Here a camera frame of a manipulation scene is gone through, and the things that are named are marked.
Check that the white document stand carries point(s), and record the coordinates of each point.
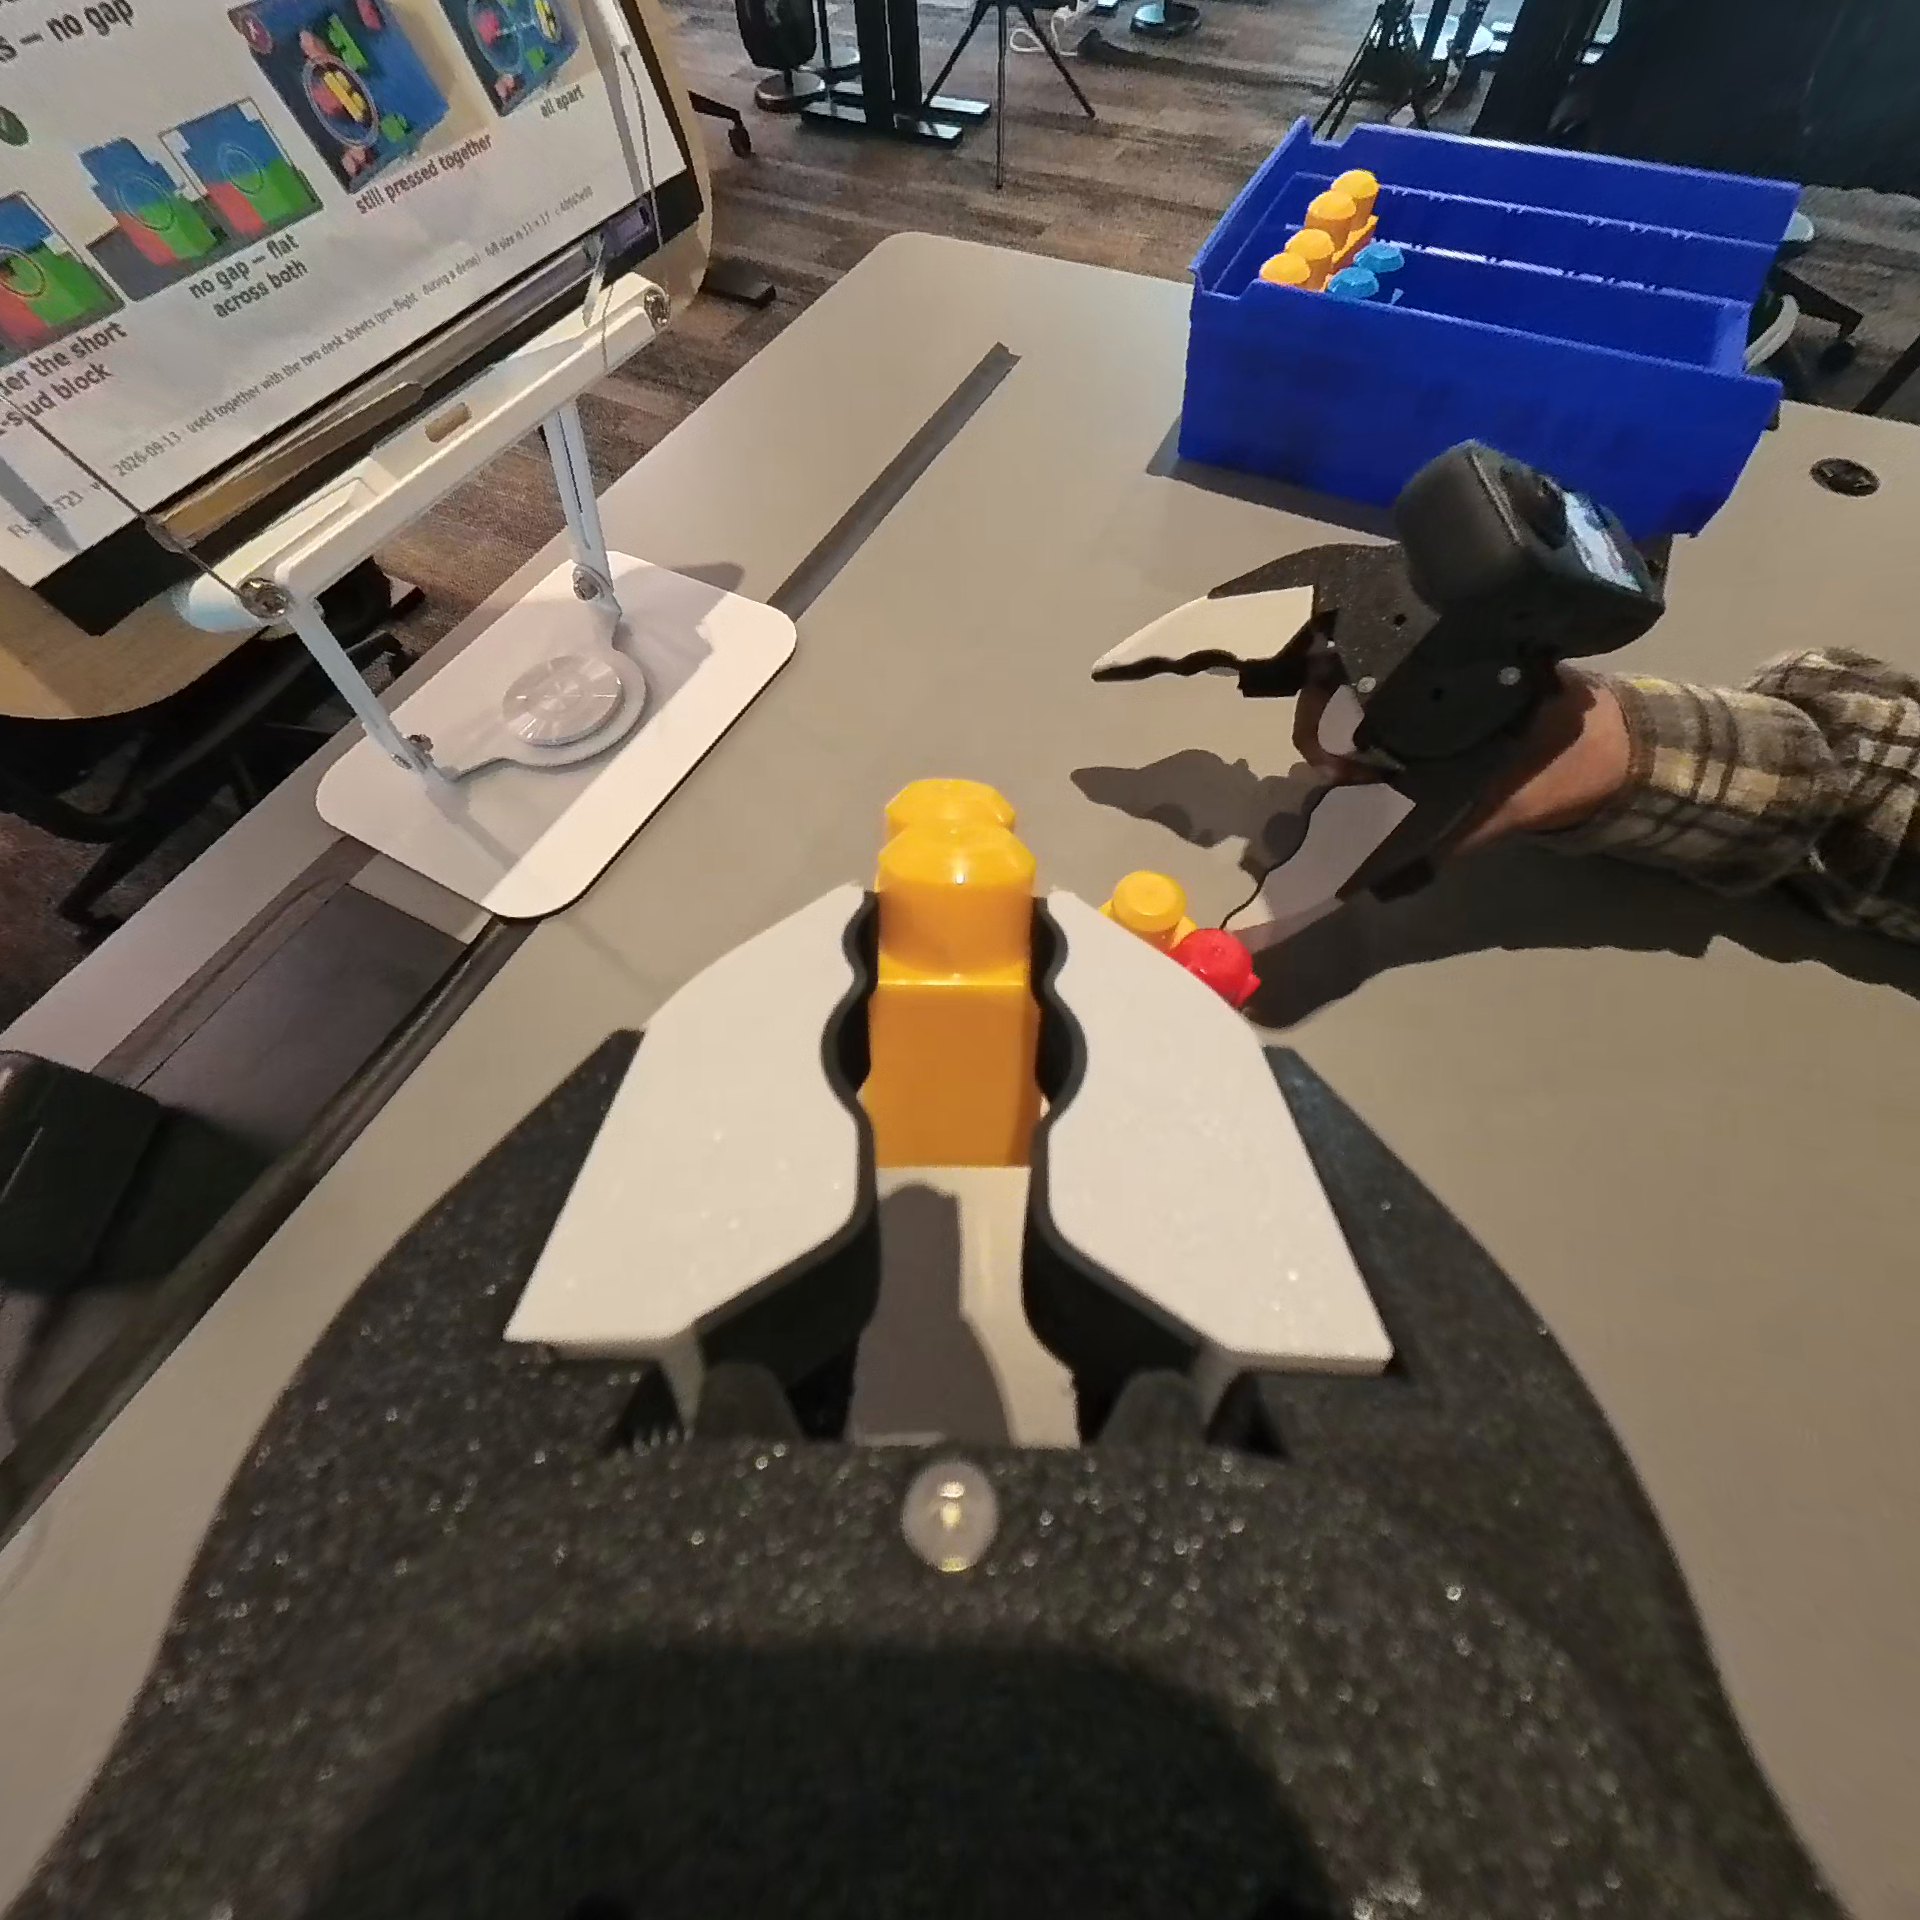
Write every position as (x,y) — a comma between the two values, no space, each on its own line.
(599,779)

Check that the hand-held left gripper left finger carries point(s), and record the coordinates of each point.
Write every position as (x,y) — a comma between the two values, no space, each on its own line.
(690,1185)

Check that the blue plastic bin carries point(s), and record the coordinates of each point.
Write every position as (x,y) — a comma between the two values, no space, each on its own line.
(1349,404)

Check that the blue two-stud mega block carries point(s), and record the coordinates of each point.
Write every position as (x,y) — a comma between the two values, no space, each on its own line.
(1363,281)

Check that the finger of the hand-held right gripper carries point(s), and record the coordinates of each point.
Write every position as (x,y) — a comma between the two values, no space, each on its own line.
(1291,837)
(1215,639)

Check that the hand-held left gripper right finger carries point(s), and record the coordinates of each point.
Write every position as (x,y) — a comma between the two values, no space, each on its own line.
(1215,1201)

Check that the person's right hand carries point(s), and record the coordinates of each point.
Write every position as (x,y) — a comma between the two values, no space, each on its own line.
(1559,749)

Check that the black office chair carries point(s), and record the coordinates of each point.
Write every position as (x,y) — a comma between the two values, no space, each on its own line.
(149,749)

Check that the black power adapter cube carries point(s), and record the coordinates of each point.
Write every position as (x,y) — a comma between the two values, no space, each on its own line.
(90,1171)

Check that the printed instruction sheet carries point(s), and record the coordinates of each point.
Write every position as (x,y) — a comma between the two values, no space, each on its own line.
(299,225)

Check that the red mega block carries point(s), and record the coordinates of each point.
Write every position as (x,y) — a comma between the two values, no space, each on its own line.
(1218,961)

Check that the black tripod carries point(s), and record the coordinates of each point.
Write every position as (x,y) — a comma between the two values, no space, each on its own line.
(1394,59)
(1002,76)

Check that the black table grommet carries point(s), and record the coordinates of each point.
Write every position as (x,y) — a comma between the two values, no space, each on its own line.
(1843,476)

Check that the yellow single-stud mega block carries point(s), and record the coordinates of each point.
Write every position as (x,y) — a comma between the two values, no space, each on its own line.
(1149,906)

